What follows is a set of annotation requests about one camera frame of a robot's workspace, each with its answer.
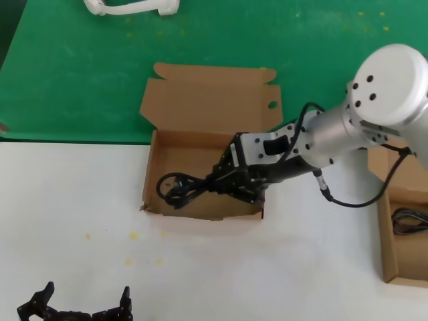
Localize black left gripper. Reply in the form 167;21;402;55
16;281;133;321

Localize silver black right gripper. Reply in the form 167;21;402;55
207;119;307;205

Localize black cable bundle with plug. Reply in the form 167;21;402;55
156;171;220;211

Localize open cardboard box with hole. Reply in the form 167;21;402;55
138;62;284;222

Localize open cardboard box without hole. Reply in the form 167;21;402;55
366;138;428;288

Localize green table mat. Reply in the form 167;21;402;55
0;0;428;151

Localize white curved plastic object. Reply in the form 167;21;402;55
82;0;181;17

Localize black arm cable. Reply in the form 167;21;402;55
280;102;417;208

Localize black looped cable bundle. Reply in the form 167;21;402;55
391;207;428;237

